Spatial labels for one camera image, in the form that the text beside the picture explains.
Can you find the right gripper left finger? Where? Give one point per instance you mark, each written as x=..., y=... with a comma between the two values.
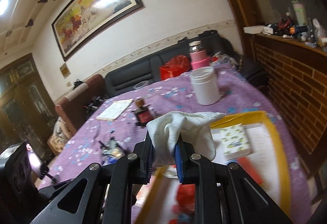
x=99, y=194

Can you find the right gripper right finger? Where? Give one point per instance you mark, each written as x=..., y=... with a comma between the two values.
x=224, y=193

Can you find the red plastic bag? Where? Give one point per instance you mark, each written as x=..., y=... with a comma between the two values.
x=185, y=197

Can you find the lemon print tissue pack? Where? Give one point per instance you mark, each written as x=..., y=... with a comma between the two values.
x=235, y=142

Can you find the white cloth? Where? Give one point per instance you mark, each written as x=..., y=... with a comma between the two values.
x=194, y=128

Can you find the blue red cloth pack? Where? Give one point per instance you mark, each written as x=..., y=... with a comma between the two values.
x=247, y=165

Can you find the phone on round stand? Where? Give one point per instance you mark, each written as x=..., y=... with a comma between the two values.
x=39, y=167

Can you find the black electric motor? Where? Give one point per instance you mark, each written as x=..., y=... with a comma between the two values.
x=111, y=150

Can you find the yellow cardboard box lid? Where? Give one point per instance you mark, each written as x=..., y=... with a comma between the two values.
x=267, y=156

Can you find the blanket on chair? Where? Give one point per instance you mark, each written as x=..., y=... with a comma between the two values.
x=61, y=135

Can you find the wooden glass cabinet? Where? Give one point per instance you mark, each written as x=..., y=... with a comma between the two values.
x=27, y=111

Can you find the paper notebook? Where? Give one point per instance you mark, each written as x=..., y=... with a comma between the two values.
x=115, y=110

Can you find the purple floral tablecloth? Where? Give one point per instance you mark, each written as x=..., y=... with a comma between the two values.
x=177, y=94

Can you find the dark bottle with cork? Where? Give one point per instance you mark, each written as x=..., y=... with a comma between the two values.
x=142, y=113

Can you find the brown armchair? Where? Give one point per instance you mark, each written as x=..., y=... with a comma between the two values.
x=71, y=107

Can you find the white plastic jar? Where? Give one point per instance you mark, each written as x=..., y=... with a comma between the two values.
x=205, y=84

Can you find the clear plastic cup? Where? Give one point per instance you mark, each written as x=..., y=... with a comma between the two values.
x=141, y=85

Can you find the black leather sofa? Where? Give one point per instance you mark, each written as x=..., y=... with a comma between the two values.
x=124, y=78

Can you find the red bag on sofa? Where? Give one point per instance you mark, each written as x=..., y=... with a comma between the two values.
x=175, y=67

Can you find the pink sleeved thermos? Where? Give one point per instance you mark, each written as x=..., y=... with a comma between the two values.
x=198, y=55

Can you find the wooden brick pattern counter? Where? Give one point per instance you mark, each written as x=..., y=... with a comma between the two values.
x=297, y=88

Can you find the framed horse painting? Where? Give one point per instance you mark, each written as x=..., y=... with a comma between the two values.
x=81, y=20

